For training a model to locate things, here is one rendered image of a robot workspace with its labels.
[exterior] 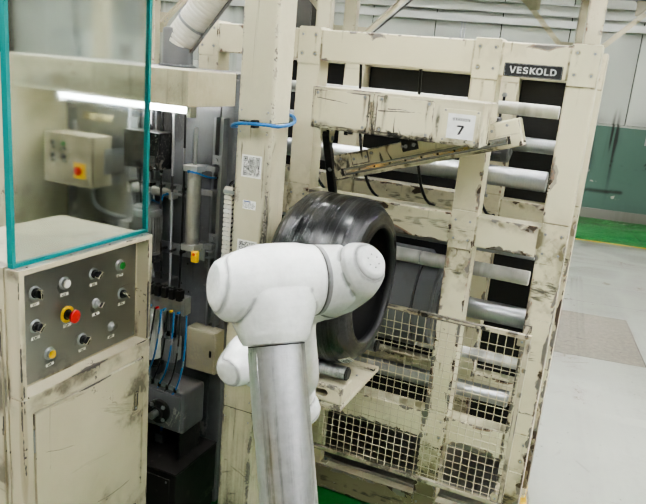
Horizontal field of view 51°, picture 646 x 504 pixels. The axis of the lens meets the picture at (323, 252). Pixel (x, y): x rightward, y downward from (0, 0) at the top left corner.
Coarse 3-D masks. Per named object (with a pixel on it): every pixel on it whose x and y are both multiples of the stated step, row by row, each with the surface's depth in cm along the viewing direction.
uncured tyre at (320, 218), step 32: (320, 192) 224; (288, 224) 211; (320, 224) 207; (352, 224) 206; (384, 224) 222; (384, 256) 247; (384, 288) 243; (352, 320) 248; (320, 352) 213; (352, 352) 218
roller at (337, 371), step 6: (318, 360) 222; (324, 366) 220; (330, 366) 219; (336, 366) 219; (342, 366) 219; (324, 372) 220; (330, 372) 219; (336, 372) 218; (342, 372) 217; (348, 372) 218; (342, 378) 218; (348, 378) 219
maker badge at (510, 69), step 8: (512, 64) 238; (520, 64) 237; (528, 64) 236; (504, 72) 240; (512, 72) 239; (520, 72) 238; (528, 72) 237; (536, 72) 236; (544, 72) 235; (552, 72) 234; (560, 72) 233
